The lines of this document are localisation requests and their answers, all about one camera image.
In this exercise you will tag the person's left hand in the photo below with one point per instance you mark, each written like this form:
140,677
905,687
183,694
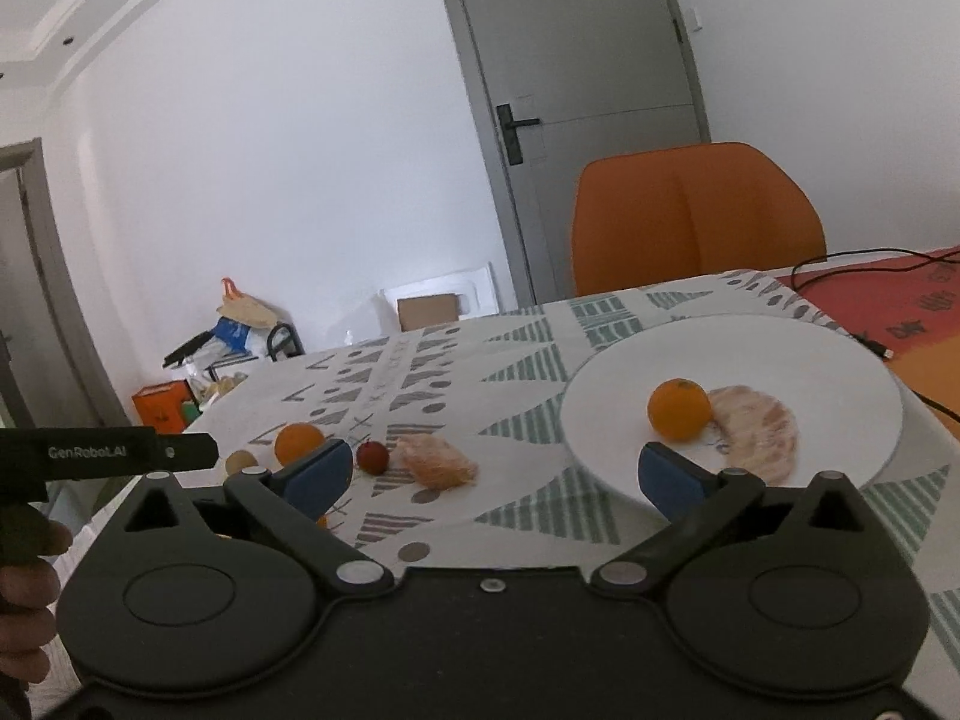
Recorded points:
30,615

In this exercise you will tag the small white wall switch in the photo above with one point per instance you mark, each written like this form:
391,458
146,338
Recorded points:
694,19

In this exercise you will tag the orange chair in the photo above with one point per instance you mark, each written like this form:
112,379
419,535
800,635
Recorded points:
690,217

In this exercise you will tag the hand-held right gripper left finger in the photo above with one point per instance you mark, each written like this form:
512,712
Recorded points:
321,477

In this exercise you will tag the red orange printed mat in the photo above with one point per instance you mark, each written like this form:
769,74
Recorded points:
892,300

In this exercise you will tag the grey door frame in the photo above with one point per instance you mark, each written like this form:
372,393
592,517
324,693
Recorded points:
60,277

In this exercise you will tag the small yellow-brown fruit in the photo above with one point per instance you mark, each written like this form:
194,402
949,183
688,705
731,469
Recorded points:
241,462

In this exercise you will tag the black flat object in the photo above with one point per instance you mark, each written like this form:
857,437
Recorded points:
187,349

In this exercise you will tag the grey door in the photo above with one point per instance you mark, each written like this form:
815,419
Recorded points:
585,52

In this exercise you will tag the white foam board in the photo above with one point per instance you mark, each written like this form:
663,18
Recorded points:
476,285

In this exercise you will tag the peeled pomelo segment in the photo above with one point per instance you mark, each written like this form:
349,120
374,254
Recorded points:
757,431
435,461

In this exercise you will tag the blue white plastic bag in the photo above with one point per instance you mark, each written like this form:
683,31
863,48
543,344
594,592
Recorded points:
231,334

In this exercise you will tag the orange with green stem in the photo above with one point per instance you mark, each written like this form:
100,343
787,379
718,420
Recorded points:
679,409

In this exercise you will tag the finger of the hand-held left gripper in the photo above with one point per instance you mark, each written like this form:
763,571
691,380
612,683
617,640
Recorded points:
187,451

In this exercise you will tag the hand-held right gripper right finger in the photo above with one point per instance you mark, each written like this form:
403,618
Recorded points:
664,481

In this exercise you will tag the black metal rack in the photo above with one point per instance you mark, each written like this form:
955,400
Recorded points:
285,337

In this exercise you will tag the cardboard box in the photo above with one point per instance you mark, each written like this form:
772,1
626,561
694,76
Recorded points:
427,311

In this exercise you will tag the small dark red fruit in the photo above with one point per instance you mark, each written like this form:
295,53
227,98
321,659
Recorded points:
372,457

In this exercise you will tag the orange box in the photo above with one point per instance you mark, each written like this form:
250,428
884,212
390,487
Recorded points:
159,406

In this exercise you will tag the white round plate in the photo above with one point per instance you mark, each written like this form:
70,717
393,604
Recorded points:
825,382

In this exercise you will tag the patterned white green tablecloth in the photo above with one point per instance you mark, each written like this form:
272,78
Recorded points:
480,360

